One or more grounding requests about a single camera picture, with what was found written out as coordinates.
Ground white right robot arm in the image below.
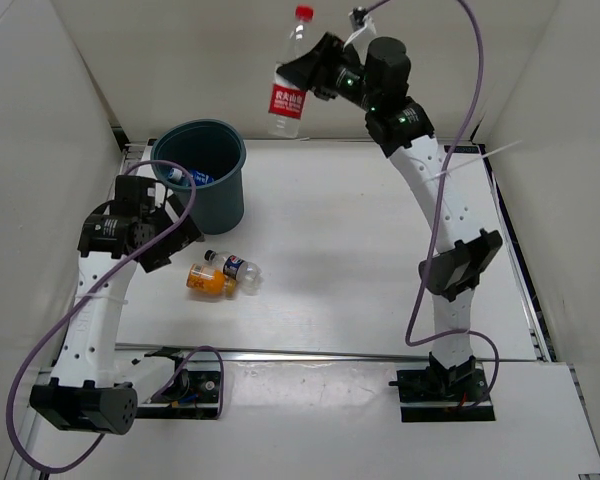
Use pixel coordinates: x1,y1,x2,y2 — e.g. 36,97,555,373
276,33,502,400

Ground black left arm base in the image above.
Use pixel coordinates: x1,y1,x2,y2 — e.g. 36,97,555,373
115,346,224,420

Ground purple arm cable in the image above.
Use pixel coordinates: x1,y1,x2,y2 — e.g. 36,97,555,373
5,160,225,474
349,0,499,411

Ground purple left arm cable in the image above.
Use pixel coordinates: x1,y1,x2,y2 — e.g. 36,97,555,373
5,160,225,474

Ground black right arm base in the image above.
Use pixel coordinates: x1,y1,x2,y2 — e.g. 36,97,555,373
388,367,496,423

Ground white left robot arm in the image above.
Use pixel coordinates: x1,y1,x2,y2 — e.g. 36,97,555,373
29,194,202,435

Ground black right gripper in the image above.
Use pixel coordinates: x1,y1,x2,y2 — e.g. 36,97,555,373
277,34,380,114

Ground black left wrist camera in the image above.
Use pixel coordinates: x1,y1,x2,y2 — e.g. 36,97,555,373
110,175,158,217

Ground blue label water bottle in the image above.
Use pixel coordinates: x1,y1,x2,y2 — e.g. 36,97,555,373
167,169,215,187

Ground orange juice bottle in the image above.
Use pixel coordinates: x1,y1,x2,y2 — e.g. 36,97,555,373
186,264,237,296

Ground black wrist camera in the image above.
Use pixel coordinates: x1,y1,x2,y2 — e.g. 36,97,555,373
316,32,351,58
110,175,158,217

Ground dark green plastic bin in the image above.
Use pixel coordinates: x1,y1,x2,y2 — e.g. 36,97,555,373
151,119,247,235

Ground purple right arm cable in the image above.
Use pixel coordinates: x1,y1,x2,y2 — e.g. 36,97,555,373
349,0,499,411

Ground red label water bottle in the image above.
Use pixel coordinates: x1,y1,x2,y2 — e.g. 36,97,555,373
268,4,314,138

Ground black cap Pepsi bottle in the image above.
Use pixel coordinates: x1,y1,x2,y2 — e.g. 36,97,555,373
204,250,262,295

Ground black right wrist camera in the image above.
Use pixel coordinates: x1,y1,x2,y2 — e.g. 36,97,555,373
316,32,351,58

